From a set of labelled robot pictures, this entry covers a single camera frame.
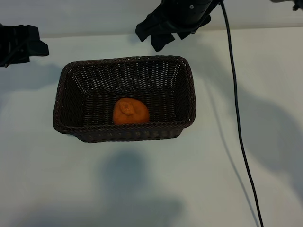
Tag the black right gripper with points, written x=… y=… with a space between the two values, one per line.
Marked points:
x=182 y=14

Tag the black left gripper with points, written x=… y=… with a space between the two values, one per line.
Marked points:
x=21 y=42

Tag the orange fruit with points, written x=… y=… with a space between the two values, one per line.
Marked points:
x=130 y=113

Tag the dark brown wicker basket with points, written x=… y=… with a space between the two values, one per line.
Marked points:
x=94 y=94

